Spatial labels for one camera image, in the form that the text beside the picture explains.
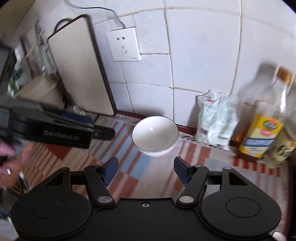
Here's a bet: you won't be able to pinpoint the large white ribbed bowl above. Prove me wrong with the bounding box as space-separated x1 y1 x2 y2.
132 116 179 157

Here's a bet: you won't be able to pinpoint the person's left hand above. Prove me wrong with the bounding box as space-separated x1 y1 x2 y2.
1 140 35 189

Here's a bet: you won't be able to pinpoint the white rice cooker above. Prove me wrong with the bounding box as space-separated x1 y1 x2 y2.
16 75 65 109

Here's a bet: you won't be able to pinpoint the white power plug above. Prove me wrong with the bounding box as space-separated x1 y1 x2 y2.
72 105 86 116

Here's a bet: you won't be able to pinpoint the striped woven table mat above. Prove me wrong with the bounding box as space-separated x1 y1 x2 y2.
22 115 289 232

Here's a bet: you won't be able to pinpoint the white plastic seasoning bag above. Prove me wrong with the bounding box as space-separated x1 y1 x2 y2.
195 90 238 151

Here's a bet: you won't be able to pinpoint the metal ladle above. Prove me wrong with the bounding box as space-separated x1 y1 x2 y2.
34 21 47 75

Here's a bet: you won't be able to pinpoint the white cutting board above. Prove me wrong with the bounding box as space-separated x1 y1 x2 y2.
48 14 117 116

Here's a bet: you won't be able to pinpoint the yellow label cooking wine bottle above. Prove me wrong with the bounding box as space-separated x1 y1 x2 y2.
233 63 292 162

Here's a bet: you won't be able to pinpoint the yellow cap vinegar bottle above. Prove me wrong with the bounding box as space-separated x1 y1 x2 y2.
259 108 296 169

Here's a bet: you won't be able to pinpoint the white wall socket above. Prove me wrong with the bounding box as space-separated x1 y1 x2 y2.
106 27 141 62

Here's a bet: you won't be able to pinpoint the black power cable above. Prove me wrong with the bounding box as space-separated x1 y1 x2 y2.
63 0 127 29

